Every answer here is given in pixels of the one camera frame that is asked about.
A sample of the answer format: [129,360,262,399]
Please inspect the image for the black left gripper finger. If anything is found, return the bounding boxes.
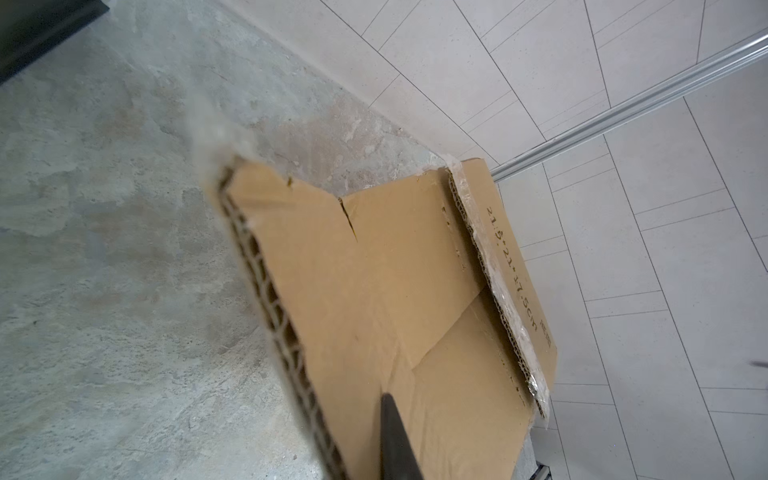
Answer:
[380,393,424,480]

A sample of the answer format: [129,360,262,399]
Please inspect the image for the brown cardboard express box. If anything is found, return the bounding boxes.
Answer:
[213,158,557,479]

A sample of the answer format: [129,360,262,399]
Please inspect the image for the black white chessboard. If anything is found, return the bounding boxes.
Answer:
[1,0,109,83]

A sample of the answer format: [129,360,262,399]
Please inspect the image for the aluminium corner post right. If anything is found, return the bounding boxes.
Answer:
[491,30,767,182]

